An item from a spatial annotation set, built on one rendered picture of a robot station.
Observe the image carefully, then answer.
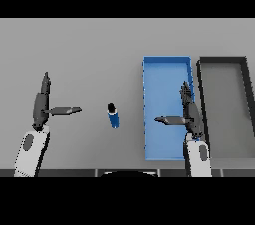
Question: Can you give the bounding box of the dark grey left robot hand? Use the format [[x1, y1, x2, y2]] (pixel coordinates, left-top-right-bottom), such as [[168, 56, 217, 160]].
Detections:
[[32, 71, 83, 132]]

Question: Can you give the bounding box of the blue bin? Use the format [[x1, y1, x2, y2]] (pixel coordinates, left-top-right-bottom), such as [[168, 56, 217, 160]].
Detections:
[[142, 56, 197, 161]]

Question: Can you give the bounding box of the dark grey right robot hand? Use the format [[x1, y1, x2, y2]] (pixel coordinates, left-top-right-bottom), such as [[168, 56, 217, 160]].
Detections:
[[153, 81, 204, 138]]

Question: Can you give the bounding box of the dark grey bin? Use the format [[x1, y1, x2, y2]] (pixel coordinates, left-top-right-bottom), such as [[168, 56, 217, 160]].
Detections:
[[196, 56, 255, 160]]

